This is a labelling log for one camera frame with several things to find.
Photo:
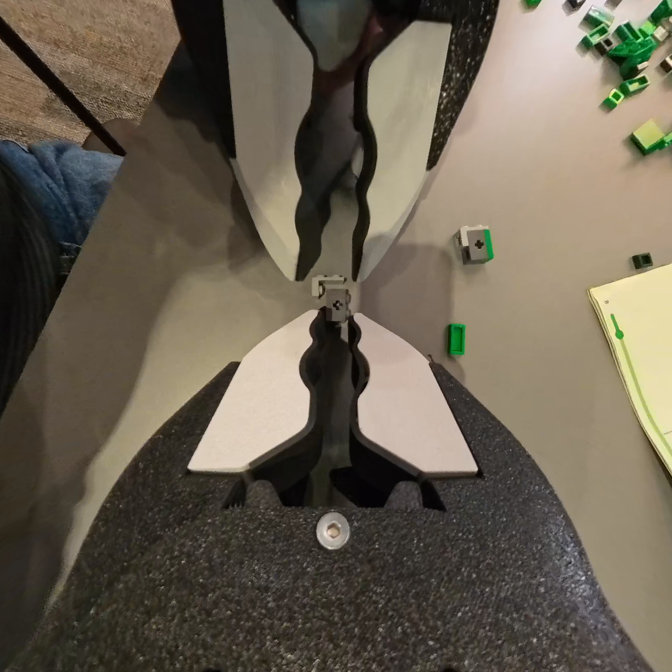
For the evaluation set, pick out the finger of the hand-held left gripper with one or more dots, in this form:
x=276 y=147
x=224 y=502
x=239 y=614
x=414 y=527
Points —
x=262 y=131
x=404 y=131

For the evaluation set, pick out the dark metal bar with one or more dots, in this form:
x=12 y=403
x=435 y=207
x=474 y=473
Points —
x=63 y=89

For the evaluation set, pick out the grey and green toy brick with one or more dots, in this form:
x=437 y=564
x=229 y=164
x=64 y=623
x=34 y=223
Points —
x=475 y=246

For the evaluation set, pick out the person's black ribbed garment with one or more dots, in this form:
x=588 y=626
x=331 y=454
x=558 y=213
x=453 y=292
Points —
x=21 y=294

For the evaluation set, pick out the person's blue jeans leg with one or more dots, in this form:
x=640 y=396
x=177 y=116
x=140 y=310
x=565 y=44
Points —
x=52 y=183

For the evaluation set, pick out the light green toy brick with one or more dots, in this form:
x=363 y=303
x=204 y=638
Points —
x=651 y=137

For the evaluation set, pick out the light grey toy brick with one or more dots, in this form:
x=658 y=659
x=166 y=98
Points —
x=321 y=287

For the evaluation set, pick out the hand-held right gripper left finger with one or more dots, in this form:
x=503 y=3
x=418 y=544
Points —
x=252 y=409

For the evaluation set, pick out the pale green instruction booklet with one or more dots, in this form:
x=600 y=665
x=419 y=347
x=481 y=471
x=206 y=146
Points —
x=645 y=357

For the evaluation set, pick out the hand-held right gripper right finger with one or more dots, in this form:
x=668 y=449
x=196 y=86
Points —
x=414 y=409

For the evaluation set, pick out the pile of green toy bricks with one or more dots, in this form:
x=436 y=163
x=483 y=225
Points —
x=630 y=47

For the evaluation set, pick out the dark grey toy brick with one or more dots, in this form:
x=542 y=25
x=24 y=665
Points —
x=336 y=307

